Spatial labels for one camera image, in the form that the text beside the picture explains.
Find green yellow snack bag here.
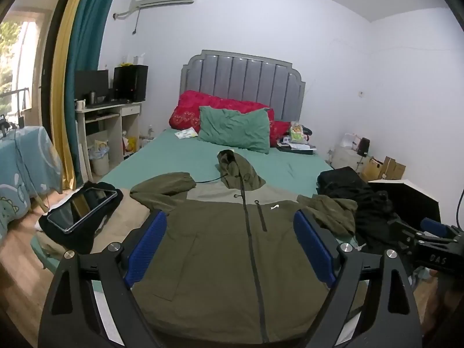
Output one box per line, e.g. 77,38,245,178
289,121,305,143

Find blue printed cloth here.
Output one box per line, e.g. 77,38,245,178
0,126,64,242

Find black computer monitor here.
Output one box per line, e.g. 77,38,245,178
75,70,110,104

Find air conditioner hose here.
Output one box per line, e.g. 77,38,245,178
113,4,143,37

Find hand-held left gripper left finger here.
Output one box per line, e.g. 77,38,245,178
38,208,169,348

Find pile of black clothes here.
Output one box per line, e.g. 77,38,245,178
316,167,397,252

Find green pillow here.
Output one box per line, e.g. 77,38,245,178
197,106,275,154

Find black folded cloth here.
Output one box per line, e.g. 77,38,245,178
39,181,124,255

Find teal curtain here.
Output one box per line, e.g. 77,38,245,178
65,0,126,189

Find bed with green sheet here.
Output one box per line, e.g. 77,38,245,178
31,128,363,341

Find grey padded headboard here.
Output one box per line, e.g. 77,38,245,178
180,50,306,124

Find metal drying rack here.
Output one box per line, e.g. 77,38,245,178
0,87,30,133

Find yellow curtain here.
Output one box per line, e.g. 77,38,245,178
51,0,93,191

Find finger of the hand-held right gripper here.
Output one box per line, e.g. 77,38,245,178
420,217,464,240
387,220,420,259

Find olive green hooded jacket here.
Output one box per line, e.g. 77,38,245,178
130,149,359,345

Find white nightstand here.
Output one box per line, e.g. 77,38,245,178
331,143,370,170

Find beige folded cloth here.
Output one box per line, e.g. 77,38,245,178
34,188,151,262

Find black computer tower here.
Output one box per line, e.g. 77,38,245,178
113,64,148,103

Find cardboard boxes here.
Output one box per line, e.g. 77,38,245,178
362,156,407,182

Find white trash bin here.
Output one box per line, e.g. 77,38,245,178
88,141,110,177

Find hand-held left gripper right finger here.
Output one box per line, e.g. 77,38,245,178
293,208,424,348

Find tablet with grey case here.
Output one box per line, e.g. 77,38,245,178
47,187,118,233

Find white computer desk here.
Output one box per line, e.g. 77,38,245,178
74,101,142,178

